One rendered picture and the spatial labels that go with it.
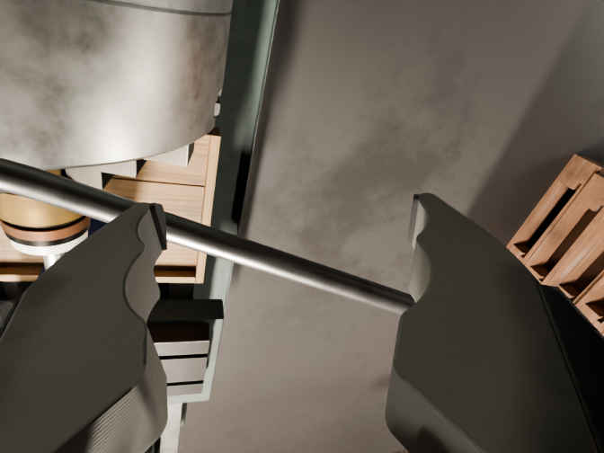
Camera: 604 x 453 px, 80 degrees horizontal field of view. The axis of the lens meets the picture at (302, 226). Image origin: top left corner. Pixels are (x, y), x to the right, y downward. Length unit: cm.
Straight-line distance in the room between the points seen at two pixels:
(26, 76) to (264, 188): 148
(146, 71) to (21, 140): 8
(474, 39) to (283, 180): 98
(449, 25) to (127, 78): 157
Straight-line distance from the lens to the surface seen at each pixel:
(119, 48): 24
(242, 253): 16
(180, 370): 83
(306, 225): 184
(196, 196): 64
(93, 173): 38
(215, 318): 79
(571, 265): 247
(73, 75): 23
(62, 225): 42
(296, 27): 149
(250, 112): 95
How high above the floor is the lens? 144
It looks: 52 degrees down
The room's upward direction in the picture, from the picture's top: 158 degrees clockwise
